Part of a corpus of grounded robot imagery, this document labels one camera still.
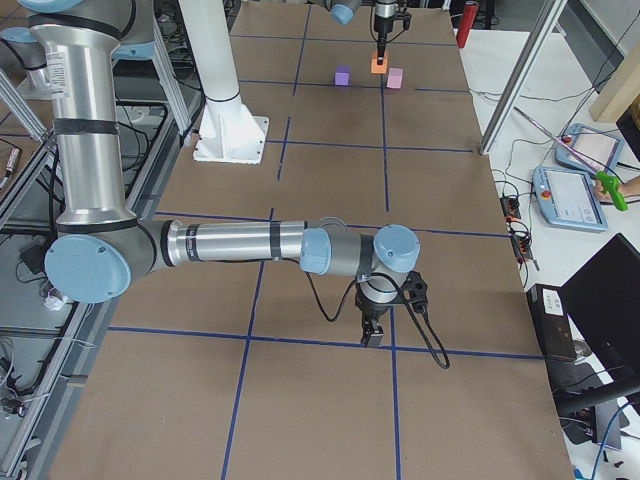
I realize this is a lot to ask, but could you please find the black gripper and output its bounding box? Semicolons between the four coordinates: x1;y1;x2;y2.
374;15;394;66
355;279;400;347

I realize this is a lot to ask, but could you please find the orange foam cube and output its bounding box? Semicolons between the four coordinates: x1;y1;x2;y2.
370;55;388;75

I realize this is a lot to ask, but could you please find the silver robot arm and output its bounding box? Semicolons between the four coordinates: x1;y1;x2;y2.
26;1;428;347
312;0;399;66

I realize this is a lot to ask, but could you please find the person's hand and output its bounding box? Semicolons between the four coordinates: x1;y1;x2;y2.
594;179;624;203

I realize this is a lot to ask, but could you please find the pink foam cube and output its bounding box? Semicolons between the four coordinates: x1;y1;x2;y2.
386;68;404;90

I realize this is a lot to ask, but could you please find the purple foam cube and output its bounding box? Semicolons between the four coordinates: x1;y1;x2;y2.
334;65;351;86

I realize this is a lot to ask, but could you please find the red bottle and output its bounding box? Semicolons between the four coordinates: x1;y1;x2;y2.
456;1;479;49

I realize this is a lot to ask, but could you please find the brown paper table cover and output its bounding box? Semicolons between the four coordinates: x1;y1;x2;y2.
49;2;573;479

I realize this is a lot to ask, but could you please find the left black usb hub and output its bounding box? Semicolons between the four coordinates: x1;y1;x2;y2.
510;230;534;264

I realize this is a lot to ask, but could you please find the black usb hub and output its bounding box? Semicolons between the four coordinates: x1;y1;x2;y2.
500;196;521;221
510;230;534;264

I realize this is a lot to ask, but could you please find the black box with label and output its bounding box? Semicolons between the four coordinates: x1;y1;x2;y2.
526;284;577;363

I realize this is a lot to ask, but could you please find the right black usb hub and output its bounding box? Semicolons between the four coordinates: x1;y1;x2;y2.
500;196;521;221

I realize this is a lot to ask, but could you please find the far blue teach pendant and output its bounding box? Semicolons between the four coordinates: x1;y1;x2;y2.
555;123;625;177

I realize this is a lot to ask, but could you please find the blue teach pendant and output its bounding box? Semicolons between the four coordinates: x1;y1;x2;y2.
555;123;625;177
532;166;608;233

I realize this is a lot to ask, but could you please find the black monitor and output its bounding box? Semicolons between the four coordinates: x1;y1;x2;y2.
554;232;640;421

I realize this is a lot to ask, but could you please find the near blue teach pendant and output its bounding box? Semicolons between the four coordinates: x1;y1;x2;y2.
532;166;608;233

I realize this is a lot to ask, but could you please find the black camera cable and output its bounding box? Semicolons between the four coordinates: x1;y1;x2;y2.
368;0;412;47
304;273;451;370

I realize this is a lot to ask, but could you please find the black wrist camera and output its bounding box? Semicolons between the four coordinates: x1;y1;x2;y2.
397;11;412;31
402;271;428;315

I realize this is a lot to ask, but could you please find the grey aluminium frame post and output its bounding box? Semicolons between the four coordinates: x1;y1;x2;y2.
479;0;568;155

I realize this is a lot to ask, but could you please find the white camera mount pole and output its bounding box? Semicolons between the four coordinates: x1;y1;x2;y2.
179;0;242;118

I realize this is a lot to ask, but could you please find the blue network cable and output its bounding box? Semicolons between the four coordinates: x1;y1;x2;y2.
584;399;632;480

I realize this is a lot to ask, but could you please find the green handled grabber tool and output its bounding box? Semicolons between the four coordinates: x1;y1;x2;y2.
513;107;628;211

